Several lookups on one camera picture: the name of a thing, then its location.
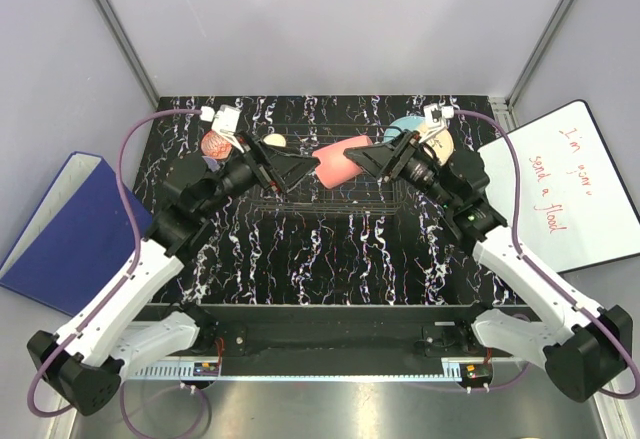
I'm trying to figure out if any purple cup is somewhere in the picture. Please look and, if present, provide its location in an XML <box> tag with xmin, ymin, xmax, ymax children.
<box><xmin>202</xmin><ymin>156</ymin><xmax>224</xmax><ymax>172</ymax></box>

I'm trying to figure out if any blue ring binder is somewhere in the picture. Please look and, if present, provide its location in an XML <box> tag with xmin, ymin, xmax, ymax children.
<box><xmin>1</xmin><ymin>152</ymin><xmax>134</xmax><ymax>316</ymax></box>

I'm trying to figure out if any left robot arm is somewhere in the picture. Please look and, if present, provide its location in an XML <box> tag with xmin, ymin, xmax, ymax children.
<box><xmin>27</xmin><ymin>131</ymin><xmax>320</xmax><ymax>416</ymax></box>

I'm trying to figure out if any cream and brown mug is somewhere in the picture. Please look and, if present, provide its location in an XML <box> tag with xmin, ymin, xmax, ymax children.
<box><xmin>263</xmin><ymin>133</ymin><xmax>287</xmax><ymax>148</ymax></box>

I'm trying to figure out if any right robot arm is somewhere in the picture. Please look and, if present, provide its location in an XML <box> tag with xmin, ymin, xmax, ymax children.
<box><xmin>344</xmin><ymin>132</ymin><xmax>639</xmax><ymax>402</ymax></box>

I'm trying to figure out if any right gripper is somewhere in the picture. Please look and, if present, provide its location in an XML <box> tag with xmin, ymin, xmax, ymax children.
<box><xmin>345</xmin><ymin>129</ymin><xmax>457</xmax><ymax>211</ymax></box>

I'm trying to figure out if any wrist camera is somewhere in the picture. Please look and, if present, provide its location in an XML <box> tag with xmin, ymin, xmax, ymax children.
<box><xmin>211</xmin><ymin>105</ymin><xmax>241</xmax><ymax>134</ymax></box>
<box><xmin>423</xmin><ymin>103</ymin><xmax>455</xmax><ymax>132</ymax></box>

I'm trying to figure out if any cream and blue plate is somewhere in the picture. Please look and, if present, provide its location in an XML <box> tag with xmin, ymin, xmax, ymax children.
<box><xmin>383</xmin><ymin>116</ymin><xmax>455</xmax><ymax>166</ymax></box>

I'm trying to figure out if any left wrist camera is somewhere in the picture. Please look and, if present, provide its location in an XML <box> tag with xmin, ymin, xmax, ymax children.
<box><xmin>211</xmin><ymin>105</ymin><xmax>241</xmax><ymax>134</ymax></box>

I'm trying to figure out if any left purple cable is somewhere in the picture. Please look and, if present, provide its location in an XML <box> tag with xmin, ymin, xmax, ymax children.
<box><xmin>27</xmin><ymin>107</ymin><xmax>216</xmax><ymax>435</ymax></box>

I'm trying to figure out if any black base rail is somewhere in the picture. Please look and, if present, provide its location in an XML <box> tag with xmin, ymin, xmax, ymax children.
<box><xmin>158</xmin><ymin>303</ymin><xmax>516</xmax><ymax>378</ymax></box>

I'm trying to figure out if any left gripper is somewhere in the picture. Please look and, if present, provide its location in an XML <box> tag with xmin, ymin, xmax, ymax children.
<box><xmin>199</xmin><ymin>130</ymin><xmax>320</xmax><ymax>218</ymax></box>

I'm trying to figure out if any pink cup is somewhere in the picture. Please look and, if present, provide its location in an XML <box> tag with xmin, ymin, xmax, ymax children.
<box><xmin>312</xmin><ymin>135</ymin><xmax>373</xmax><ymax>189</ymax></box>

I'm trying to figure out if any wire dish rack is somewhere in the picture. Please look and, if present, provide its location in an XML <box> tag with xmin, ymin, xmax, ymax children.
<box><xmin>251</xmin><ymin>122</ymin><xmax>406</xmax><ymax>216</ymax></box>

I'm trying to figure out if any whiteboard with red writing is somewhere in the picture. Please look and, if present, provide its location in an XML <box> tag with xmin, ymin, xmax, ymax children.
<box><xmin>479</xmin><ymin>100</ymin><xmax>639</xmax><ymax>273</ymax></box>

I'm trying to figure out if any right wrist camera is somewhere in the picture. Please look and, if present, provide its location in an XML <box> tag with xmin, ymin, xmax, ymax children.
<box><xmin>423</xmin><ymin>103</ymin><xmax>455</xmax><ymax>132</ymax></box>

